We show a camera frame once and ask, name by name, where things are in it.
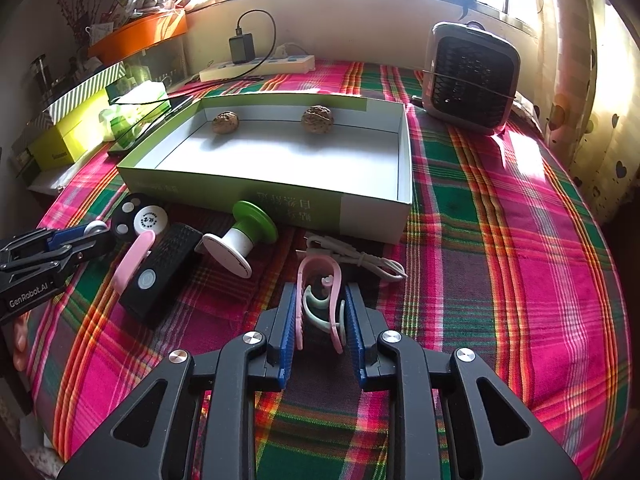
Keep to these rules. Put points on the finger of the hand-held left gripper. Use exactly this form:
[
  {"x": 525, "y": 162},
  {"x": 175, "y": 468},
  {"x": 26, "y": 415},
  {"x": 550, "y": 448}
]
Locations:
[
  {"x": 82, "y": 255},
  {"x": 70, "y": 235}
]

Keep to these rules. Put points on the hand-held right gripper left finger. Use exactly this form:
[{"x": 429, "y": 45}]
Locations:
[{"x": 287, "y": 330}]

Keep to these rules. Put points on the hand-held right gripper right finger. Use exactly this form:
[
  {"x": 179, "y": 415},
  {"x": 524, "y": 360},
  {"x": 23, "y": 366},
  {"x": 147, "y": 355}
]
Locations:
[{"x": 356, "y": 330}]

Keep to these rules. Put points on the pink and mint plastic clip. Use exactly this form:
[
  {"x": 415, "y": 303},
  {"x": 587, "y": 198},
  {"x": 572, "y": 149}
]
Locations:
[{"x": 299, "y": 327}]

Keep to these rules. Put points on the black oval device white dots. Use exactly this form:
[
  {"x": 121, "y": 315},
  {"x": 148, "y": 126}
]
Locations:
[{"x": 120, "y": 219}]

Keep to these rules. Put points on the black rectangular device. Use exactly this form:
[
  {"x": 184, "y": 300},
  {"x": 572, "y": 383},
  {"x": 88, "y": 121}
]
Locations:
[{"x": 165, "y": 270}]

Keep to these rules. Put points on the green white spool knob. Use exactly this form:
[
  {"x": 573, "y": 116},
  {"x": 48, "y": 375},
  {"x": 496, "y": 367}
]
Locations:
[{"x": 235, "y": 247}]

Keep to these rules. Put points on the green white cardboard box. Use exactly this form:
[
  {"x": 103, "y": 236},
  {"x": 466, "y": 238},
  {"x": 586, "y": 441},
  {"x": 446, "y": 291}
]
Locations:
[{"x": 280, "y": 155}]

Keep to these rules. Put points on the person's left hand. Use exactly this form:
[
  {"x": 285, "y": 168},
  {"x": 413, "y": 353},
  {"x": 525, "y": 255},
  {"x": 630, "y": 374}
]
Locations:
[{"x": 21, "y": 345}]

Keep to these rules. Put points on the yellow-green box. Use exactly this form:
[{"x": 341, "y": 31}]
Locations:
[{"x": 65, "y": 140}]

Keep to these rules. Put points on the green striped box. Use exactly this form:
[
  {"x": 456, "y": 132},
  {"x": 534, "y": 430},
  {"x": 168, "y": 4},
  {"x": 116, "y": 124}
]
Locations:
[{"x": 85, "y": 85}]

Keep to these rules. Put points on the green tissue packet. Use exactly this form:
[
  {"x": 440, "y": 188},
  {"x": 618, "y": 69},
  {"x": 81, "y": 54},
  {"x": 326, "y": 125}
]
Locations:
[{"x": 135, "y": 97}]

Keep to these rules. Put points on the plaid tablecloth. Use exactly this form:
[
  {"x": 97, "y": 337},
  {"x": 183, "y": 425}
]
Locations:
[{"x": 500, "y": 260}]

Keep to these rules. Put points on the glass jar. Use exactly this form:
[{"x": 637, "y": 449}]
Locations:
[{"x": 40, "y": 77}]

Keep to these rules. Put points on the black smartphone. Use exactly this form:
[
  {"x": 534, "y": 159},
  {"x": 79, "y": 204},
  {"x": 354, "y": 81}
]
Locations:
[{"x": 176, "y": 104}]

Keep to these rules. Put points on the walnut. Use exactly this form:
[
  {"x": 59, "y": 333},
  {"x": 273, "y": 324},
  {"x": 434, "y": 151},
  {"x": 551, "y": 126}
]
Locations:
[
  {"x": 314, "y": 119},
  {"x": 226, "y": 122}
]

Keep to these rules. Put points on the orange tray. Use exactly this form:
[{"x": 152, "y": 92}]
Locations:
[{"x": 140, "y": 35}]

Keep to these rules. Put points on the black charger adapter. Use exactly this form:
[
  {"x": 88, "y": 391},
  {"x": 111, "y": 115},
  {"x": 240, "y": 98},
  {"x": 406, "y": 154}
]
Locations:
[{"x": 242, "y": 49}]

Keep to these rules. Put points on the white power strip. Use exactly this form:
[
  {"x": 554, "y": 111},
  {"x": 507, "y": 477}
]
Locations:
[{"x": 280, "y": 66}]

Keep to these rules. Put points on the white plug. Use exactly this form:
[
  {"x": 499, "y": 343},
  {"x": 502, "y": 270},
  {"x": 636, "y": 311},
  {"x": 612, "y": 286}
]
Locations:
[{"x": 287, "y": 51}]

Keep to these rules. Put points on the small grey space heater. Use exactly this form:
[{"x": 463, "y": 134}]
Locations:
[{"x": 470, "y": 70}]

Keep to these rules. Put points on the heart patterned curtain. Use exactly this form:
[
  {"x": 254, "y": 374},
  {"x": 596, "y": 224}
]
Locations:
[{"x": 590, "y": 110}]

